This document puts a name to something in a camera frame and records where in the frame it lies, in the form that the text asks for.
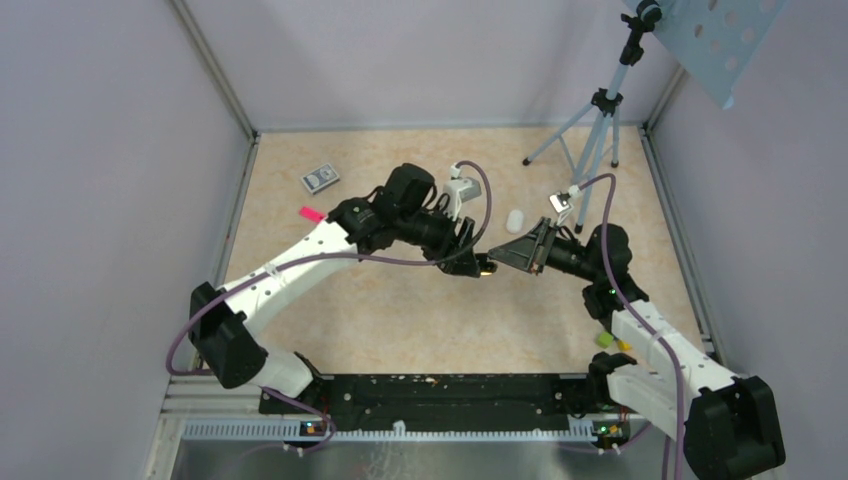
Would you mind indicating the small black case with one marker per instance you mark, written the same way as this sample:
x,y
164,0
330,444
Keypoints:
x,y
487,268

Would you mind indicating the pink rectangular block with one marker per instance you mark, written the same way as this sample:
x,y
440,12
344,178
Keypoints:
x,y
311,215

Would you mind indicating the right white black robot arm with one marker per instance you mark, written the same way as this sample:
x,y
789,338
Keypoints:
x,y
726,424

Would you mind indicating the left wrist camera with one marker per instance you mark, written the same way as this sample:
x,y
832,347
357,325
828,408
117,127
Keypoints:
x,y
459,190

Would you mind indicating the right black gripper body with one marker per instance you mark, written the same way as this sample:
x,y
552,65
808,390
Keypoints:
x,y
542,256

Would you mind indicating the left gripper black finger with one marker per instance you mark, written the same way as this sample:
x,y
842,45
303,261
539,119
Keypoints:
x,y
467,252
461,268

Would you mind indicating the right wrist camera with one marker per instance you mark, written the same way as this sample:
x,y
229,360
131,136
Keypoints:
x,y
564,203

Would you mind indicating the white earbud charging case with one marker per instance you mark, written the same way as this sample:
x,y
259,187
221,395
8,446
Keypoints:
x,y
515,221

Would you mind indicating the green cube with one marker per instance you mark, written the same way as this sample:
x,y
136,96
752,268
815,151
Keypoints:
x,y
604,340

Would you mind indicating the white cable duct rail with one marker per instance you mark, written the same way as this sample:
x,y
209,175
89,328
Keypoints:
x,y
295,431

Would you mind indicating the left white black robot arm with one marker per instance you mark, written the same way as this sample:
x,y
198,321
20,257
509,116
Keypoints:
x,y
226,322

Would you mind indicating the perforated grey metal plate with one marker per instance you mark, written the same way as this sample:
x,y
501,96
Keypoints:
x,y
713,41

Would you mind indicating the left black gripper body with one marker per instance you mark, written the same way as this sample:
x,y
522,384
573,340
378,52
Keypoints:
x,y
444,250

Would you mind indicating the grey camera tripod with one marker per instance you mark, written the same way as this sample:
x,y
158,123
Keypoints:
x,y
604,134

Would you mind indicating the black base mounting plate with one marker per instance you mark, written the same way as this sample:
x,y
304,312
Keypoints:
x,y
461,402

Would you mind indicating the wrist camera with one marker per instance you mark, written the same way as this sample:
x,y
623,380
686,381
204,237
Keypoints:
x,y
564,203
459,190

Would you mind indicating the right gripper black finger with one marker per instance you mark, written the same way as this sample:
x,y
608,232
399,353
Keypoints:
x,y
515,258
529,241

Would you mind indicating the grey playing card box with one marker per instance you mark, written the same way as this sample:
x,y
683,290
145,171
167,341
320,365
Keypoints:
x,y
320,178

